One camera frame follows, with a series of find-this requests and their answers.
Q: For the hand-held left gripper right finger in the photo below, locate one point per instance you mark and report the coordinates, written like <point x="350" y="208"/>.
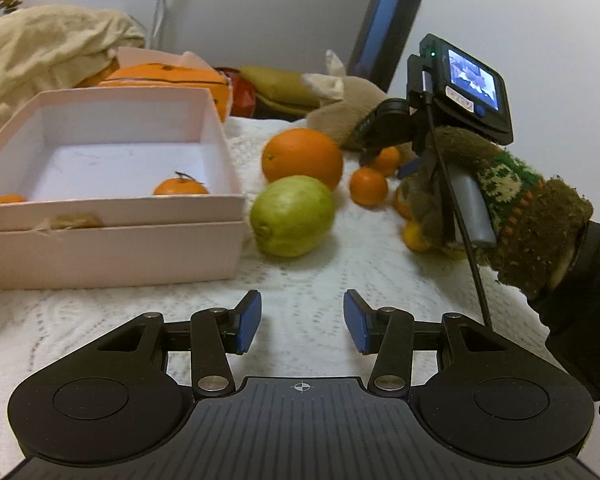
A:
<point x="355" y="321"/>

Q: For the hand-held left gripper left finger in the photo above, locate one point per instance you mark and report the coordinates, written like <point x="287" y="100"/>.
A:
<point x="250" y="321"/>

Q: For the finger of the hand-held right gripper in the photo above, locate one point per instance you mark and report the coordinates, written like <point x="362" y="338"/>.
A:
<point x="382" y="127"/>
<point x="409" y="166"/>

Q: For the small mandarin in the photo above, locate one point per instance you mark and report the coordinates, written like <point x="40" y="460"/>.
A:
<point x="416" y="237"/>
<point x="7" y="199"/>
<point x="402" y="205"/>
<point x="369" y="187"/>
<point x="387" y="160"/>

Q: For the large orange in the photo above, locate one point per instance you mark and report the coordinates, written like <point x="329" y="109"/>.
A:
<point x="302" y="157"/>

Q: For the pink cardboard box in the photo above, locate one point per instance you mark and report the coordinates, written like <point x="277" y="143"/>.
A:
<point x="105" y="255"/>

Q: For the person's right hand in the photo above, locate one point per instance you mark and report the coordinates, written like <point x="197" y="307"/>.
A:
<point x="530" y="210"/>

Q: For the beige plush toy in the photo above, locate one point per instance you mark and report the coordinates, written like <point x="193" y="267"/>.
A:
<point x="340" y="110"/>

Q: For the white lace tablecloth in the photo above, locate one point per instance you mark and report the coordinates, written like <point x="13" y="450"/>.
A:
<point x="300" y="270"/>

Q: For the mustard yellow cushion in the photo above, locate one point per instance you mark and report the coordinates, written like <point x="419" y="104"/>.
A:
<point x="275" y="80"/>
<point x="280" y="106"/>

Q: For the dark blue upright panel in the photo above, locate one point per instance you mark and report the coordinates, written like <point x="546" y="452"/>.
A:
<point x="385" y="20"/>

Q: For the red bag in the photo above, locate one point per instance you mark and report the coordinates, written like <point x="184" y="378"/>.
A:
<point x="241" y="95"/>

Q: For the mandarin with stem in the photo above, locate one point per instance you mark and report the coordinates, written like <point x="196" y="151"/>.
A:
<point x="180" y="187"/>

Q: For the white floor stand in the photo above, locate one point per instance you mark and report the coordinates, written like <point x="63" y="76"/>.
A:
<point x="161" y="5"/>

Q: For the beige blanket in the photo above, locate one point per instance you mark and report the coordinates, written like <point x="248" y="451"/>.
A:
<point x="40" y="55"/>

